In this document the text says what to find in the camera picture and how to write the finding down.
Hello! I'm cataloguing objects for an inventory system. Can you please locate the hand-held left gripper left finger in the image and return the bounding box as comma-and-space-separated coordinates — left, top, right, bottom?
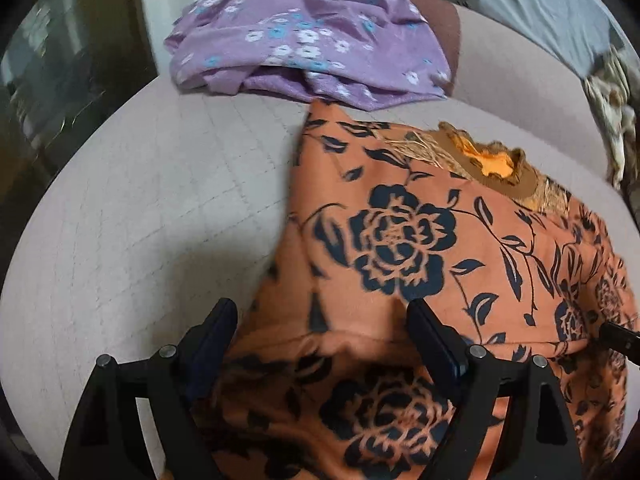
59, 298, 238, 480

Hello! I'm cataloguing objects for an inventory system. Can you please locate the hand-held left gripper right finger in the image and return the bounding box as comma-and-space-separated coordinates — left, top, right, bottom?
406, 299, 586, 480

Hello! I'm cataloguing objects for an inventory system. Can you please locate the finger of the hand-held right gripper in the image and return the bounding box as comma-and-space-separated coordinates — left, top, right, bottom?
600, 321, 640, 357

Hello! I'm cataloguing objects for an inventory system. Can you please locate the orange floral garment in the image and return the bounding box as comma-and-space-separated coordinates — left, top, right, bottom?
192, 100, 640, 480

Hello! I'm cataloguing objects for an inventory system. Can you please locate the beige quilted sofa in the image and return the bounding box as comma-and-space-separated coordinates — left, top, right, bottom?
0, 2, 640, 480

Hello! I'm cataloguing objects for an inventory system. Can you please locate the beige patterned cloth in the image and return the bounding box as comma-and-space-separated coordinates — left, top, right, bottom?
582, 45, 640, 191

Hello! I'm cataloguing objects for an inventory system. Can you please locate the brown cushion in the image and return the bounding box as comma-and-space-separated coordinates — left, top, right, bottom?
407, 0, 463, 98

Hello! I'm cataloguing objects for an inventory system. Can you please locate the purple floral garment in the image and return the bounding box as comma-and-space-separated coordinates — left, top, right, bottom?
164, 0, 453, 112

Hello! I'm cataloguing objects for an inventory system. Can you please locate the grey-blue cloth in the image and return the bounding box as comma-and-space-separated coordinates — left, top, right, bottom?
462, 0, 626, 81

